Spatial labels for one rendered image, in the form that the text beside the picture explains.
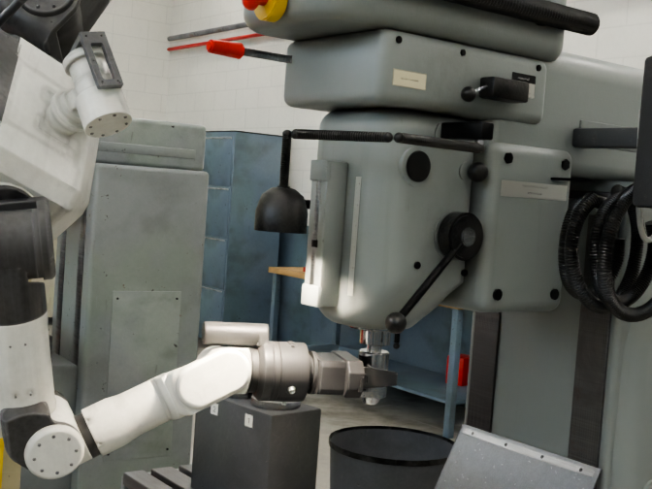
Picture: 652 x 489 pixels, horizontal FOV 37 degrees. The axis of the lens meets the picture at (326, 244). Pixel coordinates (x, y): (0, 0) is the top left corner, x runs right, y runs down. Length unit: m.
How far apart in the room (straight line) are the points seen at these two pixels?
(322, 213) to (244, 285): 7.44
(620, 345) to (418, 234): 0.43
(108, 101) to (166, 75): 10.08
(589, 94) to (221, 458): 0.91
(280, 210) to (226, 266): 7.41
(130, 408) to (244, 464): 0.42
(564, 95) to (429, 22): 0.32
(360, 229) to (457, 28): 0.31
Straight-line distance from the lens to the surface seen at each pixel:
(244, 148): 8.73
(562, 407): 1.72
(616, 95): 1.68
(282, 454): 1.73
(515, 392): 1.78
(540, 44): 1.51
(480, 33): 1.42
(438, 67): 1.37
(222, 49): 1.41
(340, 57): 1.38
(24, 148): 1.35
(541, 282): 1.55
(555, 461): 1.73
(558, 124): 1.57
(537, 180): 1.52
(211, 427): 1.83
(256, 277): 8.87
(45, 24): 1.51
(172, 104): 11.26
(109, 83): 1.33
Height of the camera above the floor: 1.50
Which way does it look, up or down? 3 degrees down
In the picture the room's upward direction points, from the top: 4 degrees clockwise
